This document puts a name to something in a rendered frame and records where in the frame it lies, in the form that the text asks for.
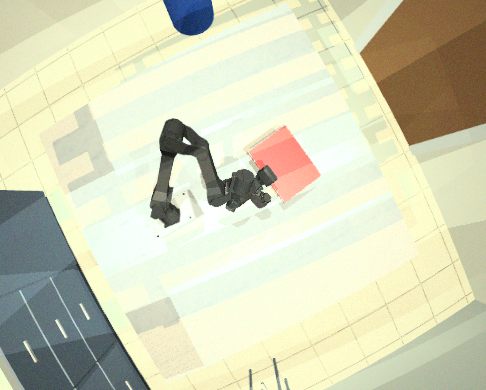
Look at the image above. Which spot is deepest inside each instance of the red plastic lid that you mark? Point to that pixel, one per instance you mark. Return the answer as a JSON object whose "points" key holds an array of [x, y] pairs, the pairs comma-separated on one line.
{"points": [[289, 162]]}

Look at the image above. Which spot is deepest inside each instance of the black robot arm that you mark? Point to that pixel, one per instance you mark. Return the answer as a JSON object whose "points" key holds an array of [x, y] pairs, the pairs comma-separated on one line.
{"points": [[234, 190]]}

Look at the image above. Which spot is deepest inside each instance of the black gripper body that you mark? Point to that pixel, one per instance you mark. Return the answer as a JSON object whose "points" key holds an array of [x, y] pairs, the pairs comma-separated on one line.
{"points": [[265, 176]]}

